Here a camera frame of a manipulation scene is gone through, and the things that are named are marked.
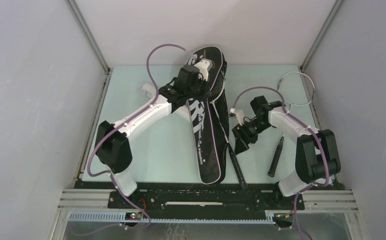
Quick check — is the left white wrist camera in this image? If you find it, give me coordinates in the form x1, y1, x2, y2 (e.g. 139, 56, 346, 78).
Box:
193, 58, 213, 82

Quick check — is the black racket cover bag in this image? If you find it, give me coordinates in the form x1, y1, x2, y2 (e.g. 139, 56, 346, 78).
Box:
186, 45, 229, 185

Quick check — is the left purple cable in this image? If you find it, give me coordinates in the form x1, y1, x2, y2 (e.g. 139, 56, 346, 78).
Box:
86, 43, 193, 230

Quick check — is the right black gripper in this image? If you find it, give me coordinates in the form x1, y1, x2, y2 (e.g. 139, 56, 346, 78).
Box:
232, 118, 272, 155

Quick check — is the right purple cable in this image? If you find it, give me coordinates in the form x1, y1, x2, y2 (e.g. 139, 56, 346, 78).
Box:
231, 86, 333, 240

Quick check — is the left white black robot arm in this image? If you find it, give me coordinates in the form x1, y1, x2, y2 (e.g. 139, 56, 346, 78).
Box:
95, 59, 211, 208

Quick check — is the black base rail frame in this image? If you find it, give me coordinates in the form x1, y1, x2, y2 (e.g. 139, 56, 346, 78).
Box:
60, 180, 359, 229

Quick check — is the right electronics board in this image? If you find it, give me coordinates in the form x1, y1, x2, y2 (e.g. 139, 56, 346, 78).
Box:
273, 214, 294, 230

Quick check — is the electronics board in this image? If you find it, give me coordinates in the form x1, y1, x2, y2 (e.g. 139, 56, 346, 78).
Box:
273, 214, 294, 230
125, 212, 143, 221

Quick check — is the purple cable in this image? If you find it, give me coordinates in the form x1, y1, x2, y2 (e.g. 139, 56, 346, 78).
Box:
231, 86, 333, 240
86, 43, 193, 230

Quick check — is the white badminton racket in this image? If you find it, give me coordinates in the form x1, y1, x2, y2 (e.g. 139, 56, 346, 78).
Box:
268, 70, 315, 180
208, 72, 248, 190

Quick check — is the white shuttlecock tube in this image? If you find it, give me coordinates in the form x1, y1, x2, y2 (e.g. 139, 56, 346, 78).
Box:
141, 82, 193, 124

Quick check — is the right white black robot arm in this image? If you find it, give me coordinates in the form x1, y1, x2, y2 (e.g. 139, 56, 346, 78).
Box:
230, 95, 341, 209

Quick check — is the left electronics board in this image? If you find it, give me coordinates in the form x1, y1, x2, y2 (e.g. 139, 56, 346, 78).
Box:
125, 212, 143, 221

